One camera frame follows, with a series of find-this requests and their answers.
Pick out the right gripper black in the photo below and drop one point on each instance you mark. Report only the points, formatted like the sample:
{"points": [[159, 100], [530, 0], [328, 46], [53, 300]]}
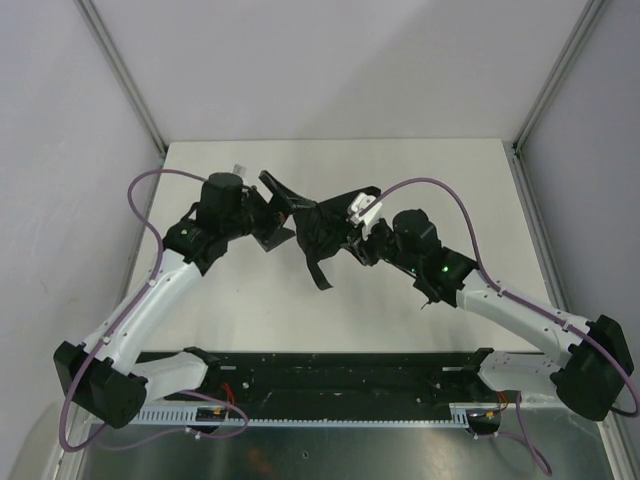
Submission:
{"points": [[347, 232]]}

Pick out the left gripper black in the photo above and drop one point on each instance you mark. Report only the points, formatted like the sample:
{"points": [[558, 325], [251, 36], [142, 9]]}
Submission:
{"points": [[273, 220]]}

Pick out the black folding umbrella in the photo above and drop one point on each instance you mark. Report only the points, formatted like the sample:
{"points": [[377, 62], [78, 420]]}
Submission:
{"points": [[324, 229]]}

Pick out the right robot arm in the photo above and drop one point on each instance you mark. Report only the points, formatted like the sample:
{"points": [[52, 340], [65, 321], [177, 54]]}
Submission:
{"points": [[586, 362]]}

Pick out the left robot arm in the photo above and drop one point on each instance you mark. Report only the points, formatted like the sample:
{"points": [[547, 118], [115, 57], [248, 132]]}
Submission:
{"points": [[103, 374]]}

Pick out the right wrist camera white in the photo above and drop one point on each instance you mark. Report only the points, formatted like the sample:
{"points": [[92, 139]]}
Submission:
{"points": [[364, 212]]}

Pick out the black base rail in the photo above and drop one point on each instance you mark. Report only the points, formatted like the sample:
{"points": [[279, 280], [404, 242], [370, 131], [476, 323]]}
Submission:
{"points": [[362, 384]]}

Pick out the right aluminium frame post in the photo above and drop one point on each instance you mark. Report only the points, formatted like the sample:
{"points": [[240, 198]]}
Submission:
{"points": [[568, 56]]}

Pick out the aluminium frame post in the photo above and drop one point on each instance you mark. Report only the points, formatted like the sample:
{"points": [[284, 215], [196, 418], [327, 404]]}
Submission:
{"points": [[568, 56], [119, 69]]}

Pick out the grey slotted cable duct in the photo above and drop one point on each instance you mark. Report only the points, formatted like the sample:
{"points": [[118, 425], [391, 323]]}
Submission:
{"points": [[195, 415]]}

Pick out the left aluminium frame post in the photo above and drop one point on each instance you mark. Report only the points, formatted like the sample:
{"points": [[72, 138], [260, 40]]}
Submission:
{"points": [[119, 69]]}

